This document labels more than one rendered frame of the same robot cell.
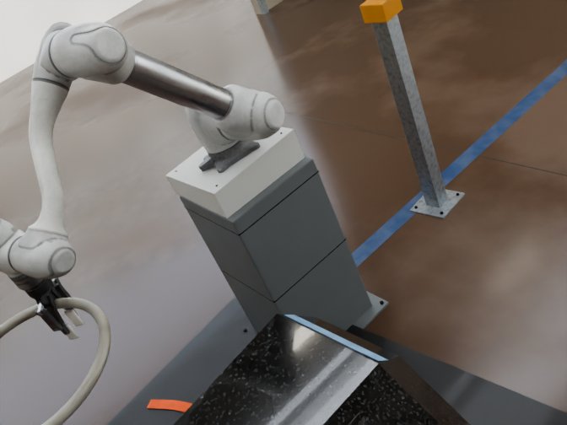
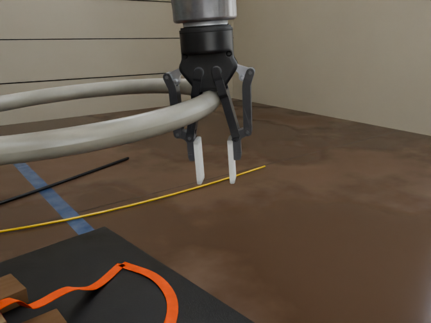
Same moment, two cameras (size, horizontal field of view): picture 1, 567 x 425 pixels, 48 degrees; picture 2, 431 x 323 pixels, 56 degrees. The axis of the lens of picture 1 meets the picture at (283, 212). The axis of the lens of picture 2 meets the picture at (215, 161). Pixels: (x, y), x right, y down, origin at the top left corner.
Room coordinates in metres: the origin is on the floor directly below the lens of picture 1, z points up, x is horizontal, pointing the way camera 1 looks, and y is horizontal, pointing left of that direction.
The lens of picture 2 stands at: (1.47, 0.12, 1.06)
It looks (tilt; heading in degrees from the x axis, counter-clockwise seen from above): 17 degrees down; 79
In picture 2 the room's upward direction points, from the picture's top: straight up
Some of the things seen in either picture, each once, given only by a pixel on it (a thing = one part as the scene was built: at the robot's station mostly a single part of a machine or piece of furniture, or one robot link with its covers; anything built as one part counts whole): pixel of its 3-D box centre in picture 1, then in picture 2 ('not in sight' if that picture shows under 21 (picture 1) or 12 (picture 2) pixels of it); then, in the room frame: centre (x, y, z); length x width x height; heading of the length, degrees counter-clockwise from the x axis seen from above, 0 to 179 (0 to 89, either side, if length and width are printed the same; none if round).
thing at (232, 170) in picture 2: (74, 317); (231, 159); (1.61, 0.71, 0.88); 0.03 x 0.01 x 0.07; 71
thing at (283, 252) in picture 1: (280, 254); not in sight; (2.12, 0.08, 0.40); 0.50 x 0.50 x 0.80; 26
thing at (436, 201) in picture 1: (410, 110); not in sight; (2.52, -0.72, 0.54); 0.20 x 0.20 x 1.09; 33
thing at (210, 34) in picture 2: (43, 290); (208, 57); (1.57, 0.72, 1.03); 0.08 x 0.07 x 0.09; 161
